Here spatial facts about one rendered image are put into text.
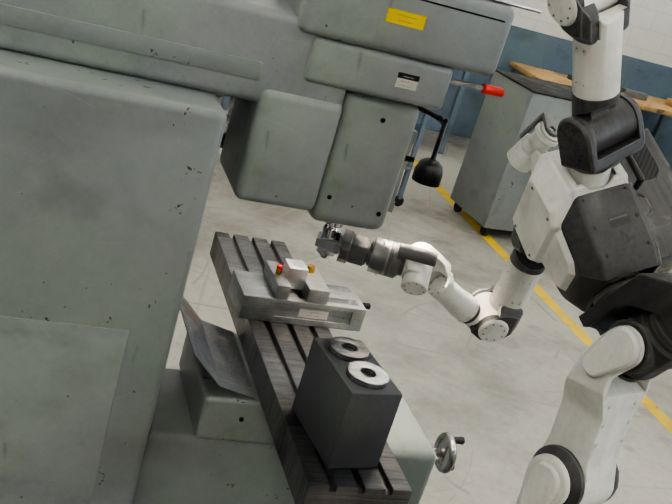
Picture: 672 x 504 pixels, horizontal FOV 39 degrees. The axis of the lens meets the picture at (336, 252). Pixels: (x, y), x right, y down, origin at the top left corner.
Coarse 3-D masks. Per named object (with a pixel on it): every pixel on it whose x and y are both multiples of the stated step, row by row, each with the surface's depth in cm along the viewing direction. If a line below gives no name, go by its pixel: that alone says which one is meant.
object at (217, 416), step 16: (192, 352) 240; (240, 352) 245; (192, 368) 237; (192, 384) 234; (208, 384) 226; (192, 400) 232; (208, 400) 221; (224, 400) 222; (240, 400) 224; (256, 400) 226; (192, 416) 230; (208, 416) 223; (224, 416) 224; (240, 416) 225; (256, 416) 226; (208, 432) 225; (224, 432) 226; (240, 432) 227; (256, 432) 228
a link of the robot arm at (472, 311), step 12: (456, 288) 234; (444, 300) 234; (456, 300) 234; (468, 300) 236; (480, 300) 241; (456, 312) 236; (468, 312) 237; (480, 312) 239; (492, 312) 237; (468, 324) 239; (480, 324) 237
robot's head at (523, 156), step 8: (536, 128) 207; (528, 136) 210; (536, 136) 208; (520, 144) 211; (528, 144) 209; (536, 144) 208; (544, 144) 207; (512, 152) 213; (520, 152) 211; (528, 152) 210; (536, 152) 209; (544, 152) 211; (512, 160) 212; (520, 160) 211; (528, 160) 210; (536, 160) 208; (520, 168) 213; (528, 168) 213
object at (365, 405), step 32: (320, 352) 201; (352, 352) 200; (320, 384) 200; (352, 384) 190; (384, 384) 192; (320, 416) 198; (352, 416) 190; (384, 416) 193; (320, 448) 197; (352, 448) 194
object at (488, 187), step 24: (504, 72) 676; (504, 96) 665; (528, 96) 639; (552, 96) 641; (480, 120) 690; (504, 120) 662; (528, 120) 644; (480, 144) 686; (504, 144) 659; (480, 168) 683; (504, 168) 656; (456, 192) 709; (480, 192) 680; (504, 192) 664; (480, 216) 676; (504, 216) 673
